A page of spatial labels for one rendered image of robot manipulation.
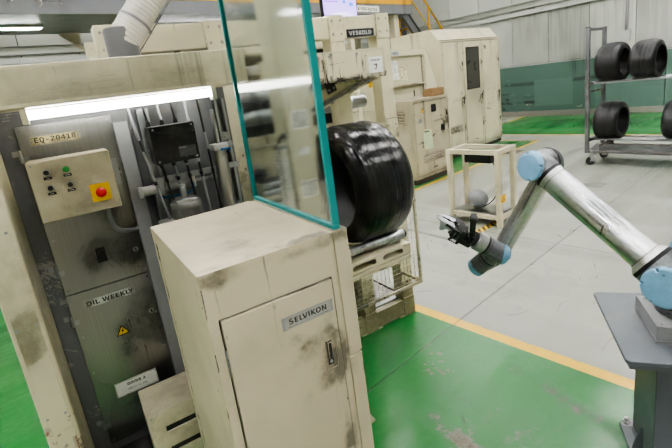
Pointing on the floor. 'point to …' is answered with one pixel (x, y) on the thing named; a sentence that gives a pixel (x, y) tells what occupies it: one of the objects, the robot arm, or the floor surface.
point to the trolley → (609, 123)
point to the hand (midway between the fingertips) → (440, 216)
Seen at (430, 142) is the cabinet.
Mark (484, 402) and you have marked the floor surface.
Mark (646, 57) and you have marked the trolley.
